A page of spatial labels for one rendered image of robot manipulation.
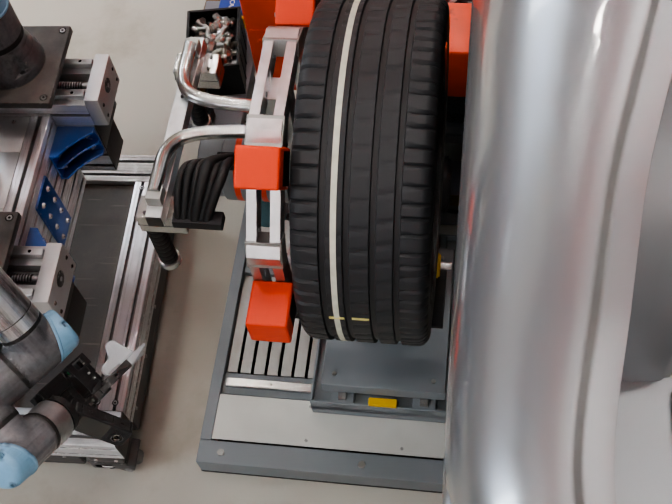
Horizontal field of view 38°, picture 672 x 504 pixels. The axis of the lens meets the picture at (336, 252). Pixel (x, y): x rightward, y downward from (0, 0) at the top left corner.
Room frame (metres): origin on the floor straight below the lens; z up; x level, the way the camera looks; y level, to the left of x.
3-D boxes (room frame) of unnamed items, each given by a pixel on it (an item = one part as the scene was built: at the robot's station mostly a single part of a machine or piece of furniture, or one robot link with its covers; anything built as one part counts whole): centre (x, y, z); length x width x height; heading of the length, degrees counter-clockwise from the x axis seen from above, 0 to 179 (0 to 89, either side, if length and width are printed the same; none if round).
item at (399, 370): (1.06, -0.11, 0.32); 0.40 x 0.30 x 0.28; 165
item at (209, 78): (1.32, 0.21, 0.93); 0.09 x 0.05 x 0.05; 75
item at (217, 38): (1.75, 0.22, 0.51); 0.20 x 0.14 x 0.13; 174
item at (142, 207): (0.99, 0.30, 0.93); 0.09 x 0.05 x 0.05; 75
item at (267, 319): (0.80, 0.13, 0.85); 0.09 x 0.08 x 0.07; 165
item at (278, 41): (1.10, 0.06, 0.85); 0.54 x 0.07 x 0.54; 165
